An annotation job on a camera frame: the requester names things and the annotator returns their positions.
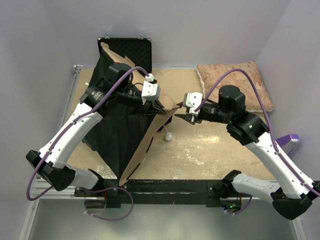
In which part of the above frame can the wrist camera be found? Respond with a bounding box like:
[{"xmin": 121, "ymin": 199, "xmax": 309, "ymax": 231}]
[
  {"xmin": 182, "ymin": 92, "xmax": 203, "ymax": 116},
  {"xmin": 141, "ymin": 73, "xmax": 161, "ymax": 105}
]

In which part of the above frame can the purple box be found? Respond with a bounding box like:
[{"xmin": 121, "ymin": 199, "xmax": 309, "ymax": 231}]
[{"xmin": 275, "ymin": 133, "xmax": 300, "ymax": 155}]

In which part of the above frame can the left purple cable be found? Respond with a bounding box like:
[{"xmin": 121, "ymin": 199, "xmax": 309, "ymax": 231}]
[{"xmin": 25, "ymin": 65, "xmax": 153, "ymax": 201}]

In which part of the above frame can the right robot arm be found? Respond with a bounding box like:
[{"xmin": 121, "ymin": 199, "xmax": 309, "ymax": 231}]
[{"xmin": 177, "ymin": 85, "xmax": 320, "ymax": 220}]

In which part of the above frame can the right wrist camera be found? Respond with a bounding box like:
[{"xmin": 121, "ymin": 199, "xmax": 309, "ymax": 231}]
[{"xmin": 182, "ymin": 92, "xmax": 203, "ymax": 116}]

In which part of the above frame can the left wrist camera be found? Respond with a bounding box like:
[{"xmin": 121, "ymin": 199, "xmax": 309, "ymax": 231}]
[{"xmin": 141, "ymin": 73, "xmax": 161, "ymax": 105}]

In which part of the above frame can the purple cable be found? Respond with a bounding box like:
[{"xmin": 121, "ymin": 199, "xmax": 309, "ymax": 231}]
[
  {"xmin": 194, "ymin": 68, "xmax": 320, "ymax": 198},
  {"xmin": 25, "ymin": 65, "xmax": 153, "ymax": 201}
]

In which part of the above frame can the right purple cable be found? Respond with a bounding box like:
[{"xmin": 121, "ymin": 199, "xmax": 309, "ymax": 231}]
[{"xmin": 194, "ymin": 68, "xmax": 320, "ymax": 198}]

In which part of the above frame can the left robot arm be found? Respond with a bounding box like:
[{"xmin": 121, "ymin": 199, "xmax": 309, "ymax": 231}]
[{"xmin": 26, "ymin": 63, "xmax": 166, "ymax": 196}]

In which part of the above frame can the beige and black pet tent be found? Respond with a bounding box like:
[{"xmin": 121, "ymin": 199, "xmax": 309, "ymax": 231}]
[{"xmin": 83, "ymin": 43, "xmax": 178, "ymax": 185}]

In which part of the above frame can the aluminium frame rail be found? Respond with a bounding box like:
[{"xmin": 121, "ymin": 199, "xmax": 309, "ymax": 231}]
[{"xmin": 29, "ymin": 178, "xmax": 278, "ymax": 199}]

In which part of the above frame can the beige patterned pet cushion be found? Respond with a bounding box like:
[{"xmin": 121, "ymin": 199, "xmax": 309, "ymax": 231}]
[{"xmin": 196, "ymin": 61, "xmax": 275, "ymax": 113}]

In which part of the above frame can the black poker chip case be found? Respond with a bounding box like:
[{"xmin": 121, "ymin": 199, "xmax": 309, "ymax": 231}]
[{"xmin": 97, "ymin": 37, "xmax": 153, "ymax": 73}]

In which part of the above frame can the white pompom toy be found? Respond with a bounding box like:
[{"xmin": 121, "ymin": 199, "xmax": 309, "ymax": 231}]
[{"xmin": 164, "ymin": 132, "xmax": 173, "ymax": 142}]

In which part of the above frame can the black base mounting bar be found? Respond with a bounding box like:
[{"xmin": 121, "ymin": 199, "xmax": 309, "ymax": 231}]
[{"xmin": 73, "ymin": 177, "xmax": 254, "ymax": 209}]

